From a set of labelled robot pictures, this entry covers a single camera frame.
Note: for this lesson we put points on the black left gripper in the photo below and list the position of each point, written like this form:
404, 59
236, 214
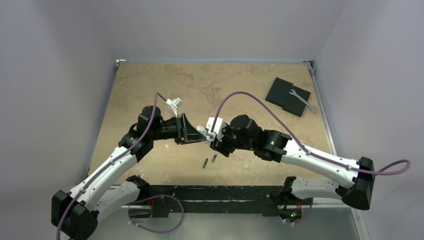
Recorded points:
191, 134

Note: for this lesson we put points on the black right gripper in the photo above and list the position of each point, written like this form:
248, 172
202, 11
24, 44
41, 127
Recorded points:
216, 142

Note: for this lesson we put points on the white remote control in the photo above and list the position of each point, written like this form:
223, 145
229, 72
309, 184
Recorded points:
206, 137

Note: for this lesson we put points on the black silver AAA battery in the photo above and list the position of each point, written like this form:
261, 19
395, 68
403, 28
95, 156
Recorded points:
214, 157

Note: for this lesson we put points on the green black AAA battery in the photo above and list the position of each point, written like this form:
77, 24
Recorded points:
205, 163

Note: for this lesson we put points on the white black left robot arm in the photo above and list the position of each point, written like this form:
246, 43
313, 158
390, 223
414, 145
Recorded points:
78, 212

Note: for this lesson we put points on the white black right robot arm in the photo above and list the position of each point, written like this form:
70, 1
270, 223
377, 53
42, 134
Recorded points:
343, 179

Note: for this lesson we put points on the black foam pad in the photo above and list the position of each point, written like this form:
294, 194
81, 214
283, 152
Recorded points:
279, 95

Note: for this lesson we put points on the silver open-end wrench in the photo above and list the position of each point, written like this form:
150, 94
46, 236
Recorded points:
312, 107

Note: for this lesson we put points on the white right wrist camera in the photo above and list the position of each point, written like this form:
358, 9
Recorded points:
214, 128

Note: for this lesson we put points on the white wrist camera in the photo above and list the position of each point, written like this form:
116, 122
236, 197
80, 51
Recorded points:
214, 128
173, 105

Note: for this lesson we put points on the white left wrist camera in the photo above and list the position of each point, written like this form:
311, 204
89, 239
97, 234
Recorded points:
173, 105

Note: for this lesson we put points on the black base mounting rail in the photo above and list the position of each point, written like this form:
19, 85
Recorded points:
266, 200

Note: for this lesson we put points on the aluminium table edge frame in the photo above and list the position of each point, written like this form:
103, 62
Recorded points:
357, 215

